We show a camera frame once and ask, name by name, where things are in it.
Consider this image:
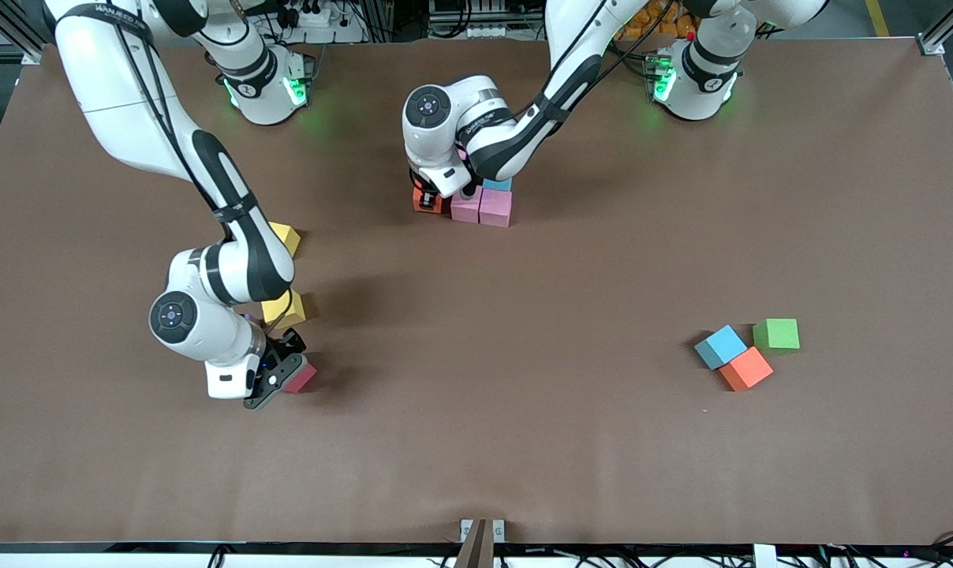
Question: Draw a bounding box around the yellow foam cube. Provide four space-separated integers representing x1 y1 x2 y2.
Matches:
270 222 302 258
260 292 307 331

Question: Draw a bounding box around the red foam cube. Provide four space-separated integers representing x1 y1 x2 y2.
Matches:
283 361 318 394

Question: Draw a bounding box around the white power strip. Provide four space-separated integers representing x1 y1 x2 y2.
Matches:
260 0 367 45

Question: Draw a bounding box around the brown table mat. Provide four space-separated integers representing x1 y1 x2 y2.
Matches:
0 39 953 545

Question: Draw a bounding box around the orange object pile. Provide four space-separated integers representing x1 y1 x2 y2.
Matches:
615 0 702 42

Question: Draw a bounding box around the green foam cube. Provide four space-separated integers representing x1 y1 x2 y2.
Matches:
753 318 802 352

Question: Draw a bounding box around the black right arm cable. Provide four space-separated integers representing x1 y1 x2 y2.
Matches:
263 288 294 336

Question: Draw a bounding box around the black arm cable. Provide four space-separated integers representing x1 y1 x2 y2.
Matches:
516 0 682 119
263 288 294 336

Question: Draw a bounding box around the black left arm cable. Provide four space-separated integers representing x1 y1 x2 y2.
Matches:
516 0 682 119

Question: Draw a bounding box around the brown post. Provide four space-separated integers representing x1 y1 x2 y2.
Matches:
453 518 488 568

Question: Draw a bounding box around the small metal bracket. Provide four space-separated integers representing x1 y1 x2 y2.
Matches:
460 518 506 544

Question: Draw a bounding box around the aluminium frame profile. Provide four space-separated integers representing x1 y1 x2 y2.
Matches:
918 0 953 56
0 0 59 64

